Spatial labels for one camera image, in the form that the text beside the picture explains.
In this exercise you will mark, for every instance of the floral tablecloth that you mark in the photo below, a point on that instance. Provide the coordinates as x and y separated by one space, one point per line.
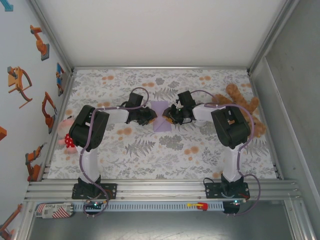
162 160

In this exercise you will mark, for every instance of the blue orange wall sticker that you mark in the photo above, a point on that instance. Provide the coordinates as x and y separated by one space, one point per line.
60 75

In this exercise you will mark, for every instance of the pink plush toy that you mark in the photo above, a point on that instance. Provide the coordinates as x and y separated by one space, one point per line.
67 140

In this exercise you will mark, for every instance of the red striped printed pack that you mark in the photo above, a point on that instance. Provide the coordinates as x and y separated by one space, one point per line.
53 211

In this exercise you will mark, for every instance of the red yellow connector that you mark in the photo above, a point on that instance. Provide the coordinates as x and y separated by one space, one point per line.
202 206

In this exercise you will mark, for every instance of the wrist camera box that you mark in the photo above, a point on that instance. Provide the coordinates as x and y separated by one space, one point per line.
186 98
135 99

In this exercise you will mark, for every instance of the blue block wall sticker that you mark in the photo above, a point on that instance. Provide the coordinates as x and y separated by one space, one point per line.
8 6

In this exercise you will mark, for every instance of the brown teddy bear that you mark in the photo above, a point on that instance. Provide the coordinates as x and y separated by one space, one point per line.
235 95

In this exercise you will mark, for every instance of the purple cloth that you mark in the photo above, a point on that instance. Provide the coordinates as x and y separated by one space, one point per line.
161 127

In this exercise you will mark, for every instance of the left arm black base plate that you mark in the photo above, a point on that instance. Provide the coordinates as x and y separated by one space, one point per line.
111 191

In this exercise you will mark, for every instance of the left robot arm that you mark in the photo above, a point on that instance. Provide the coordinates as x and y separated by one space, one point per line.
80 130

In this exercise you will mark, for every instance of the orange block wall sticker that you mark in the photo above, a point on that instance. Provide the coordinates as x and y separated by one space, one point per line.
2 133

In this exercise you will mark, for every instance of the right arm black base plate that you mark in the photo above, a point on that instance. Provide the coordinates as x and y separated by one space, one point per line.
211 191

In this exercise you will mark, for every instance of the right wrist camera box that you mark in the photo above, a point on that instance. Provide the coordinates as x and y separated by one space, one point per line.
186 98

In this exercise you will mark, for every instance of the aluminium frame post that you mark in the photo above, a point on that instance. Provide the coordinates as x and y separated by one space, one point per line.
52 35
272 35

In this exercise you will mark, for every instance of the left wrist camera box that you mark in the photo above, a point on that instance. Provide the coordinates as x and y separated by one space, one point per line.
135 99

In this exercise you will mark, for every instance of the orange claw machine wall sticker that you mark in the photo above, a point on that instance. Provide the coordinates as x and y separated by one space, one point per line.
16 80

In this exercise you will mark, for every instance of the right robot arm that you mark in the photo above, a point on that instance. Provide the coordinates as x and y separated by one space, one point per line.
230 127

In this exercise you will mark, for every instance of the aluminium frame leg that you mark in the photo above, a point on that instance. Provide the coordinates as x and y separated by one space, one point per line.
298 222
25 222

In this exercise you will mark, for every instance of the aluminium frame cross bar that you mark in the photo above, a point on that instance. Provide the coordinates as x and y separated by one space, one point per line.
160 67

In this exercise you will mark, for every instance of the aluminium side rail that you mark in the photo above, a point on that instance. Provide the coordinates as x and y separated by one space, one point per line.
253 85
67 92

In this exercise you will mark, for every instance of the aluminium mounting rail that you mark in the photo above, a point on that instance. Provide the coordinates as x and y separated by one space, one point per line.
162 190

